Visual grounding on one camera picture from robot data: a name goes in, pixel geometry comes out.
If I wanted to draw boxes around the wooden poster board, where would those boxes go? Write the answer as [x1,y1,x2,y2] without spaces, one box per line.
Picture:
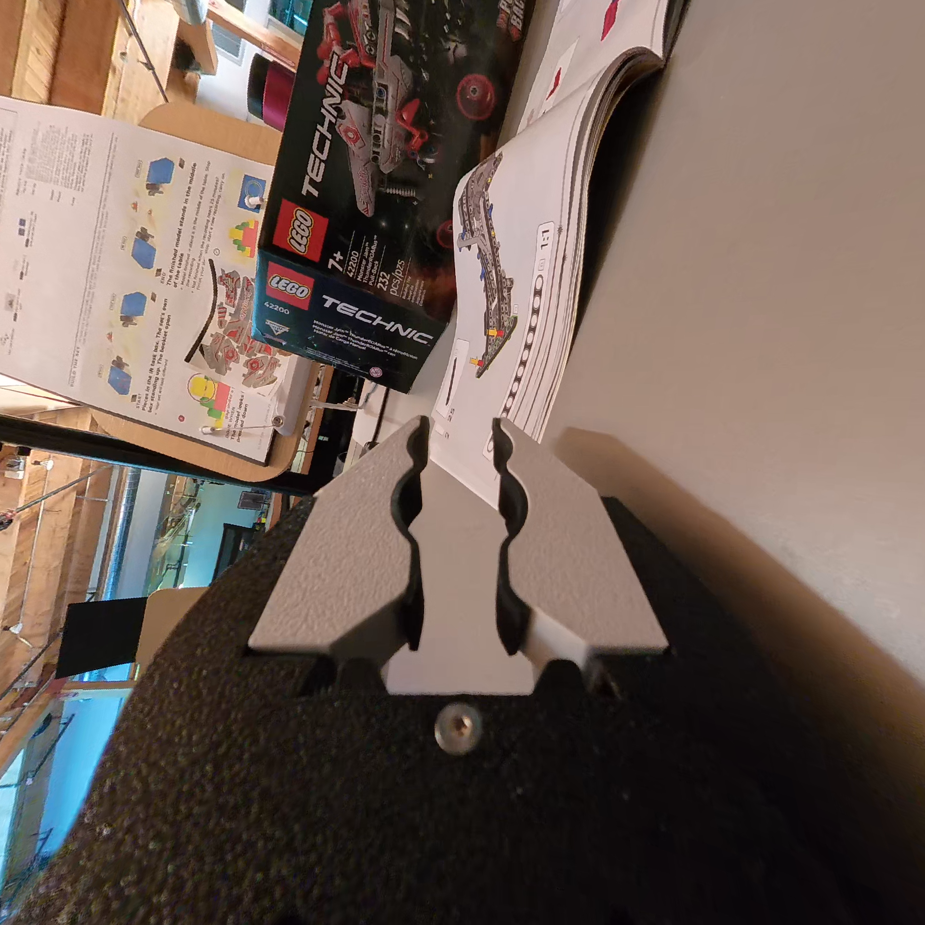
[90,101,326,485]

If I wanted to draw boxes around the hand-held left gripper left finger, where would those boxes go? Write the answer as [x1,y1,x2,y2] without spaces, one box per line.
[247,415,432,672]

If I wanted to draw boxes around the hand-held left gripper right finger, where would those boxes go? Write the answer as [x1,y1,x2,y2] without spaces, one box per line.
[488,417,670,684]

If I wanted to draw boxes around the black flat panel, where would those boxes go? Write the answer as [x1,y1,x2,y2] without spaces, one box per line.
[56,596,149,680]

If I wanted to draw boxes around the open instruction booklet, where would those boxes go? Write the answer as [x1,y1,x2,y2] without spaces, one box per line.
[432,0,689,510]

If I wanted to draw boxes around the red and black roll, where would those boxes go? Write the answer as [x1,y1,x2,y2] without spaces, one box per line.
[246,52,299,134]

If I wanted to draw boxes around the black toy set box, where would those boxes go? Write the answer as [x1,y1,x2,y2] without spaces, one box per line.
[251,0,537,396]

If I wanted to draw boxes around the printed instruction poster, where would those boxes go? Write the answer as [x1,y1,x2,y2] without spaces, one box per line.
[0,94,293,467]

